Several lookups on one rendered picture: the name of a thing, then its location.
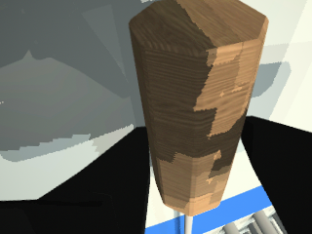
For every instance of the blue flat strip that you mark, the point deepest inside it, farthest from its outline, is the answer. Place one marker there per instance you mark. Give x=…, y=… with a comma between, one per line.
x=228, y=210

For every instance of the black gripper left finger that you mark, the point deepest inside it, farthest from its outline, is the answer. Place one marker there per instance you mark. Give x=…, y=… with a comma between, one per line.
x=109, y=196

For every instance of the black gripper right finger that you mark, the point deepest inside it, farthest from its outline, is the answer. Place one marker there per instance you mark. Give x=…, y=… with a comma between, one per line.
x=281, y=157

